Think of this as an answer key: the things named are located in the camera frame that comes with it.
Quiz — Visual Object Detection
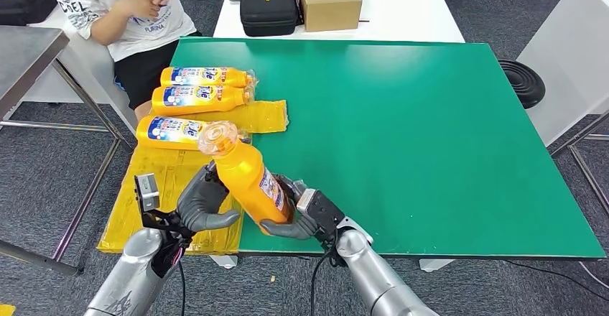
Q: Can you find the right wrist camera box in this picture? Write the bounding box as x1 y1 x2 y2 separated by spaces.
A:
295 188 346 244

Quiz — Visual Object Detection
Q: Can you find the green table board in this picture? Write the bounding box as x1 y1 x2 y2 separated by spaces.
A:
170 37 607 261

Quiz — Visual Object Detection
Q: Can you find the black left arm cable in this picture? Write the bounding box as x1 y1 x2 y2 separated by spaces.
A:
176 259 188 316

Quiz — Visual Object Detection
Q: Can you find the orange detergent bottle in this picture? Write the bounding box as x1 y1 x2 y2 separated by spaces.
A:
136 116 251 152
151 85 256 117
197 121 294 235
160 66 259 89

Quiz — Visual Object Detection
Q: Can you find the black zippered case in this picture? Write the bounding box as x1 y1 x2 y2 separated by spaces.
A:
239 0 299 37
0 0 58 27

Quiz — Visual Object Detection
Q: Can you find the white desk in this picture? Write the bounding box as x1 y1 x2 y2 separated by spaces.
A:
213 0 465 44
516 0 609 147
0 0 140 135

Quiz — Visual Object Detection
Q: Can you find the black ribbed round stool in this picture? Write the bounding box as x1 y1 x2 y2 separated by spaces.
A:
498 59 547 110

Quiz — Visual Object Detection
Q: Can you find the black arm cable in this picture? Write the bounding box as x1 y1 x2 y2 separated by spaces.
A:
310 246 340 316
176 259 188 316

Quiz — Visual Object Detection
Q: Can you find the black floor cable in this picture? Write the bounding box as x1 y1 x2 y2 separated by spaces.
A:
504 259 609 290

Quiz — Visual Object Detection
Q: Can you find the steel table with legs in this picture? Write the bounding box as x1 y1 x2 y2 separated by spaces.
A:
0 24 134 278

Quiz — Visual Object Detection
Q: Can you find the steel table frame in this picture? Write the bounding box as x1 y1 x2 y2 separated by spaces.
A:
549 109 609 215

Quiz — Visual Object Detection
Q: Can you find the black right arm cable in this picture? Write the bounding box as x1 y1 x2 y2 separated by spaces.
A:
310 246 340 316

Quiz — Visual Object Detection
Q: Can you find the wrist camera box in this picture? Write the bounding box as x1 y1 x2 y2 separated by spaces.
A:
295 188 346 244
134 173 162 213

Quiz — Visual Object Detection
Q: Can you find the brown cardboard box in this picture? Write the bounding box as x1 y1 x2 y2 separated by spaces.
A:
298 0 363 32

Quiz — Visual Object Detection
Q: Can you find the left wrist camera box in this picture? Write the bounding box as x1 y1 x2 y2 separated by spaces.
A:
134 173 162 213

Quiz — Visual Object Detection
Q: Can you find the yellow plastic-wrapped cardboard sheet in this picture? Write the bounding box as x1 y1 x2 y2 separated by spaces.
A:
97 99 289 256

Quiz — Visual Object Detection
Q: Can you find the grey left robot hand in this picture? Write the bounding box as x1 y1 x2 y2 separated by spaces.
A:
177 161 242 233

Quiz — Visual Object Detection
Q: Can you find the white table foot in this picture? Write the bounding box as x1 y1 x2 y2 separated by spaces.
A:
209 255 239 271
419 259 457 274

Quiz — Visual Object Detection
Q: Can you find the person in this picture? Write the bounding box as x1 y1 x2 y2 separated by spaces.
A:
45 0 204 123

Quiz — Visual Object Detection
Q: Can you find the person's right hand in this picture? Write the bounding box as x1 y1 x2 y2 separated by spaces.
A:
121 0 161 20

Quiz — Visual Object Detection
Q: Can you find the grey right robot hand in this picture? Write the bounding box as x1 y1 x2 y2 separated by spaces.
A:
260 175 319 241

